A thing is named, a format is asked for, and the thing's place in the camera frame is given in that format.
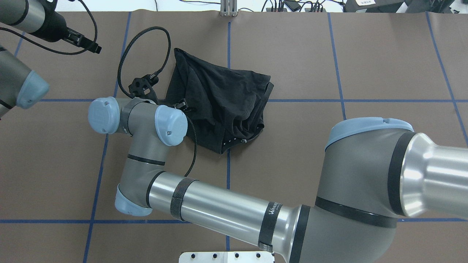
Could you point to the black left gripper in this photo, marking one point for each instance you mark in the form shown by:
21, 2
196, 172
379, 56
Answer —
52, 28

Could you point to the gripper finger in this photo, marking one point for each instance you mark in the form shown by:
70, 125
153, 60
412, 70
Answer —
183, 106

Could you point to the black graphic t-shirt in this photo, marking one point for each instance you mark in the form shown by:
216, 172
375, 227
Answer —
225, 105

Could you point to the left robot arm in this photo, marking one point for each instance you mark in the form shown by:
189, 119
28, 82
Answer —
39, 23

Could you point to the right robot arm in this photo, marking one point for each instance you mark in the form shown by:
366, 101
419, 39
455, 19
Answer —
282, 165

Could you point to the aluminium frame post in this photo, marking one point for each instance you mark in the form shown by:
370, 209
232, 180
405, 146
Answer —
228, 8

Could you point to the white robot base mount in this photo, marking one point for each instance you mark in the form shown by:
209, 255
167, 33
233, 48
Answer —
227, 257

